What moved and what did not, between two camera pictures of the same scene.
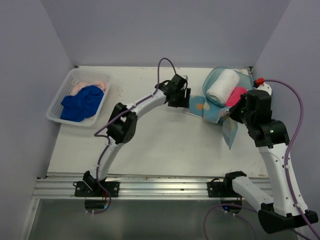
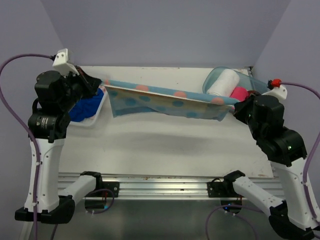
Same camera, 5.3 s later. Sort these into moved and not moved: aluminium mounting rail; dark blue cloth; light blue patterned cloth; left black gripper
Moved: light blue patterned cloth; left black gripper
Not moved: dark blue cloth; aluminium mounting rail
